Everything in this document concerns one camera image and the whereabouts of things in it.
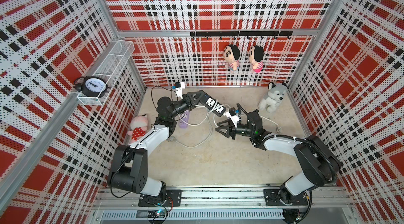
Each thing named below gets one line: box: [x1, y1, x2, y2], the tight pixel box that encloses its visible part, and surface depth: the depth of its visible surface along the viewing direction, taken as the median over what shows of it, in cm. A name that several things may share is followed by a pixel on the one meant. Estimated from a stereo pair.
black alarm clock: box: [74, 76, 111, 99], surface depth 64 cm
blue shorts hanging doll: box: [223, 44, 241, 74], surface depth 95 cm
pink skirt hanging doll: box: [248, 45, 265, 74], surface depth 97 cm
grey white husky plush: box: [258, 81, 289, 114], surface depth 97 cm
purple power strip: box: [179, 109, 190, 129], surface depth 100 cm
